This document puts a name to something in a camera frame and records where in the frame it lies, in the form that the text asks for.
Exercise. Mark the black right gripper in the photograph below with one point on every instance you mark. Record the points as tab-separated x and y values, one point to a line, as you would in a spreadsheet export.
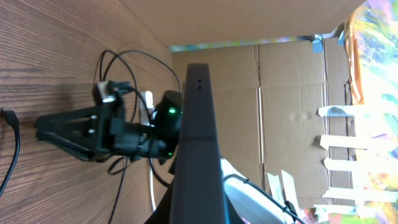
121	138

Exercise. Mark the Samsung Galaxy smartphone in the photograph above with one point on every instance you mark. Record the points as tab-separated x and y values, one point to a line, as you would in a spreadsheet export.
198	195

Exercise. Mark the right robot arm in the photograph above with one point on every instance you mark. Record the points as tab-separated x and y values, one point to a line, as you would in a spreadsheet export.
98	133

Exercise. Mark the white power strip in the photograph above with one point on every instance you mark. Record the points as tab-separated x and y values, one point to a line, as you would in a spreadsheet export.
146	107

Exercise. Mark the brown cardboard backdrop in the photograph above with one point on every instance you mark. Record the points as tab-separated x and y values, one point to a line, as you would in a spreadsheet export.
268	82

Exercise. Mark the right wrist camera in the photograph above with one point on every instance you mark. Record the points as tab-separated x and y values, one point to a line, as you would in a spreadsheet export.
108	92

